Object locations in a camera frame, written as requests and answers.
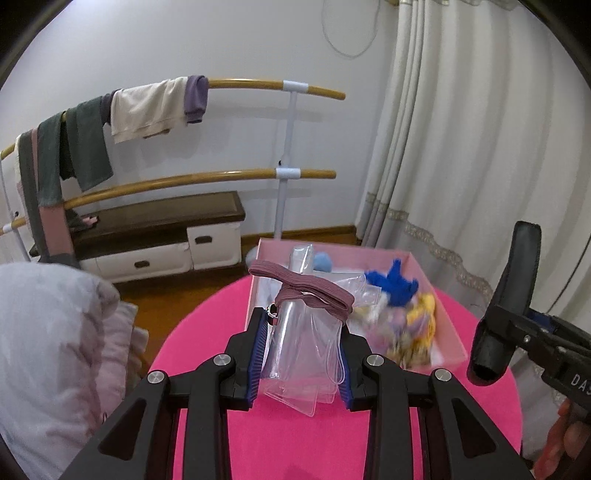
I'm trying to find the bag of cotton swabs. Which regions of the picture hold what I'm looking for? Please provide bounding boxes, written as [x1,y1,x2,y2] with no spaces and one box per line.
[349,293,390,329]

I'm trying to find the clear pouch with mauve strap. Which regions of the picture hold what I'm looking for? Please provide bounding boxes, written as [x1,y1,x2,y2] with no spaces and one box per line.
[249,245,356,417]

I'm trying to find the small light blue sock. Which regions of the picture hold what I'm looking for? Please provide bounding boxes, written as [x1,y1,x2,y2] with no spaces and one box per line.
[312,252,334,273]

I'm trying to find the person's right hand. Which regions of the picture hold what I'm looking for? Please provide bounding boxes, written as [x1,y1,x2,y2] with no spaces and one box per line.
[533,399,590,479]

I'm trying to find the pink shallow cardboard box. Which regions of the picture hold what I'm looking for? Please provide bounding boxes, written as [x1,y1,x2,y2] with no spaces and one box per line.
[245,238,476,373]

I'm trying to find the blue crochet toy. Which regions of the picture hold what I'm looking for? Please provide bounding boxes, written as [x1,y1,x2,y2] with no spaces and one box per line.
[365,259,419,307]

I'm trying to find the grey quilted bedding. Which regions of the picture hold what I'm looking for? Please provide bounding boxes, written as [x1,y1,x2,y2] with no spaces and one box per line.
[1,263,149,479]

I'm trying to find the pink felt table mat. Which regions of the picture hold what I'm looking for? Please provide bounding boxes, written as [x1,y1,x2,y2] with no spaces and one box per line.
[147,274,525,480]

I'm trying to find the white pleated curtain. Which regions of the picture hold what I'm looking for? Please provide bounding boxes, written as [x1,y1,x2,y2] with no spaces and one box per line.
[356,1,590,326]

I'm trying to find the grey pink hanging cloth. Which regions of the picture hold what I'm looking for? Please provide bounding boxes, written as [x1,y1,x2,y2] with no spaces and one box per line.
[16,128,78,268]

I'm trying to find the lower wooden ballet bar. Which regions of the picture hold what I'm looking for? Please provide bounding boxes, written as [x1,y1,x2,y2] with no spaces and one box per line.
[0,168,339,238]

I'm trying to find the wooden ballet bar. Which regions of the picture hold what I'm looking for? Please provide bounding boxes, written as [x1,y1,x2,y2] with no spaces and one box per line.
[0,168,339,238]
[13,78,346,153]

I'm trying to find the dark green towel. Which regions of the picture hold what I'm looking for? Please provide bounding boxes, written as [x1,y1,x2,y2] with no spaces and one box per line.
[38,94,113,192]

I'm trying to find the cream towel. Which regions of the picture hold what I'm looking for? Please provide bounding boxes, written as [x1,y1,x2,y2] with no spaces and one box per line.
[110,77,187,144]

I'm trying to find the upper wooden ballet bar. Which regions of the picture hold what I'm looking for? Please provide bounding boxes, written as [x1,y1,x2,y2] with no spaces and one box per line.
[13,78,346,153]

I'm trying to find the purple cloth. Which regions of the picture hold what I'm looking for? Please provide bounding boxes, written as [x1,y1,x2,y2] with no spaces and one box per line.
[183,75,209,124]

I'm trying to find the left white bar stand post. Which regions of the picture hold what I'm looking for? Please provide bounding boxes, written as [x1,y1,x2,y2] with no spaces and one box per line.
[1,168,31,262]

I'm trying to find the white bar stand post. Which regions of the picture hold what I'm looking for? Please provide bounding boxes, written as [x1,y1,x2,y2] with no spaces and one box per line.
[1,168,31,262]
[273,80,308,239]

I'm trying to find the hanging grey wall cable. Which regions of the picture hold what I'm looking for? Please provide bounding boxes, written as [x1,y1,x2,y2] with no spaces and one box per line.
[320,0,383,60]

